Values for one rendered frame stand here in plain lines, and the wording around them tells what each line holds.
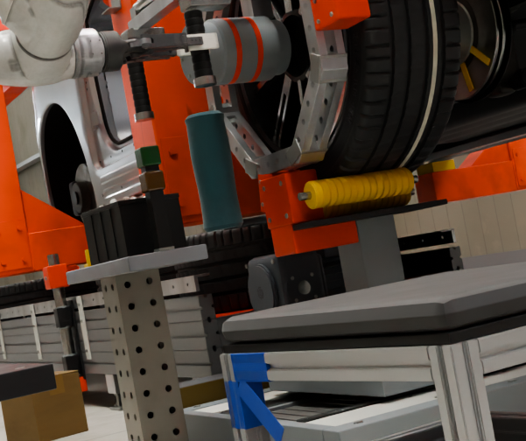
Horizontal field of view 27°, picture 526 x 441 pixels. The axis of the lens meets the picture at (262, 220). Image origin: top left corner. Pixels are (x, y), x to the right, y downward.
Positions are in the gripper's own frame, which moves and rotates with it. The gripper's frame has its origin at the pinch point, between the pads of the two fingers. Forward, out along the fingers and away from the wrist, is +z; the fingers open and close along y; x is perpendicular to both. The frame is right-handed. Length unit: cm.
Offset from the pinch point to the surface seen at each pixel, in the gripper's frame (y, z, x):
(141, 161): -11.4, -11.2, -19.9
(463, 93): -17, 75, -13
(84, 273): -40, -18, -39
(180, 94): -60, 22, 2
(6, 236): -253, 20, -15
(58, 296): -184, 17, -43
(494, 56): -4, 75, -7
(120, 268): -16.1, -17.7, -39.9
